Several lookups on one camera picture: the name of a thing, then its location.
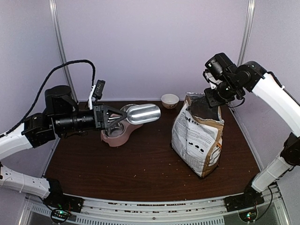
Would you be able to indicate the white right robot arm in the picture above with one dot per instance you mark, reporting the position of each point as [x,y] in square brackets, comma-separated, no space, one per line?
[229,82]

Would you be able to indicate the front steel feeder bowl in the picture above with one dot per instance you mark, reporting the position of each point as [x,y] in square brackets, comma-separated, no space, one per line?
[115,131]

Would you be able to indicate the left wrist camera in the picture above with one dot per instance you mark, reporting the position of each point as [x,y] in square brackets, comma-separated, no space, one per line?
[96,92]

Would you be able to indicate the pink double pet feeder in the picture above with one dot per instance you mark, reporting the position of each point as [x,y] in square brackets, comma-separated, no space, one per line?
[122,139]

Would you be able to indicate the pet food bag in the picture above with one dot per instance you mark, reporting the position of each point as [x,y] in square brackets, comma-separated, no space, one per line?
[197,134]

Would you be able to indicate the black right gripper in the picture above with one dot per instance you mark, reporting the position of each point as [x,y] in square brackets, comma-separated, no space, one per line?
[212,101]

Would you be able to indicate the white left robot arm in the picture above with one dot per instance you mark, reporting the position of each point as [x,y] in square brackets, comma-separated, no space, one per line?
[60,117]

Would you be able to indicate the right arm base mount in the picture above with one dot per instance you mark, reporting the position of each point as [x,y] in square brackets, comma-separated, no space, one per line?
[245,205]

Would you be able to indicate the left aluminium frame post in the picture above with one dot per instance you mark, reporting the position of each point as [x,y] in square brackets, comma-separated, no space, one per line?
[63,59]

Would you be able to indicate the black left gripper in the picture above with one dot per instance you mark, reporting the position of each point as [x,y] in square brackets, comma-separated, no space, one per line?
[101,117]

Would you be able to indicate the right aluminium frame post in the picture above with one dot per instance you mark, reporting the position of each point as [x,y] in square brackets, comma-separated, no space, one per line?
[247,31]

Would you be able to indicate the white floral ceramic bowl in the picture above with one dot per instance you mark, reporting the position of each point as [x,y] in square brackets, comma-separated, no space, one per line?
[169,101]

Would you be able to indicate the metal food scoop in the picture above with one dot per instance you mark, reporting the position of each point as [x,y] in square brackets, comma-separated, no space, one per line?
[141,114]

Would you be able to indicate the steel feeder bowl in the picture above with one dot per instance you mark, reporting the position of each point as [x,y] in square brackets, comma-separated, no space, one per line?
[126,107]
[115,131]

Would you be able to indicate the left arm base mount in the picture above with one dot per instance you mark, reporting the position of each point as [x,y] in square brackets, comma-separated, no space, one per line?
[62,207]

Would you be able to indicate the rear steel feeder bowl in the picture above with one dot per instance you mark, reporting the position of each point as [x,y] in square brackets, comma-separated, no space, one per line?
[126,107]

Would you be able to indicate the aluminium frame post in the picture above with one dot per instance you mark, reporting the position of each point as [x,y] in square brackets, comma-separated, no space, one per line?
[63,59]
[247,31]

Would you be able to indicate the front aluminium rail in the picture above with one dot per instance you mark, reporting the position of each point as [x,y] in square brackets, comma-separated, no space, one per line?
[209,211]

